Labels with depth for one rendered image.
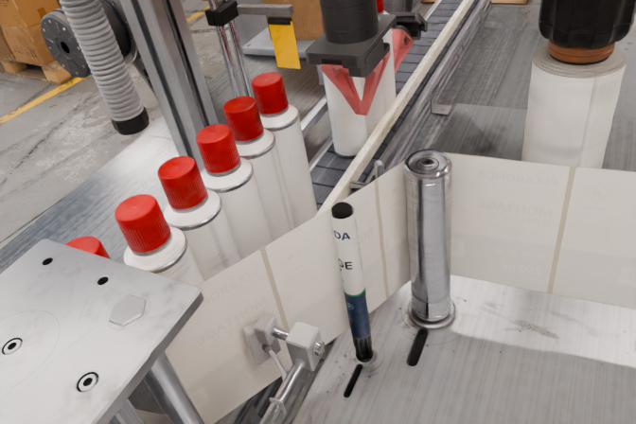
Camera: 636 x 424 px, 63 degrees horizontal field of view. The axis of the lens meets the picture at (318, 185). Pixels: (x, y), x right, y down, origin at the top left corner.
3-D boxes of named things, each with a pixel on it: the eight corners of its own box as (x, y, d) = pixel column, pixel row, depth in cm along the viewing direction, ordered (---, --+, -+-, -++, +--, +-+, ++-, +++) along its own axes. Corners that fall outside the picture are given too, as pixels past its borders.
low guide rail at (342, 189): (250, 347, 50) (245, 335, 49) (239, 344, 51) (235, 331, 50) (487, -21, 122) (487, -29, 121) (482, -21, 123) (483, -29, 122)
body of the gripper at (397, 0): (416, 24, 78) (423, -26, 77) (354, 24, 82) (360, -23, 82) (427, 35, 84) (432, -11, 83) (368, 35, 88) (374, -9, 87)
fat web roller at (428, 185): (447, 336, 50) (448, 184, 38) (401, 323, 52) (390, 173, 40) (459, 300, 53) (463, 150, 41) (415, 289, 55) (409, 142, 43)
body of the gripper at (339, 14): (398, 30, 57) (394, -39, 53) (363, 73, 51) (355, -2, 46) (345, 28, 60) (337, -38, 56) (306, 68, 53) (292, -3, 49)
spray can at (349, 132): (360, 161, 74) (343, 24, 62) (328, 155, 77) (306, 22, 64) (374, 142, 78) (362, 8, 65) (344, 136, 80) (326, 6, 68)
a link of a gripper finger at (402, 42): (397, 78, 79) (404, 15, 78) (353, 76, 82) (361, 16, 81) (408, 85, 85) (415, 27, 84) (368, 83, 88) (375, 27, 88)
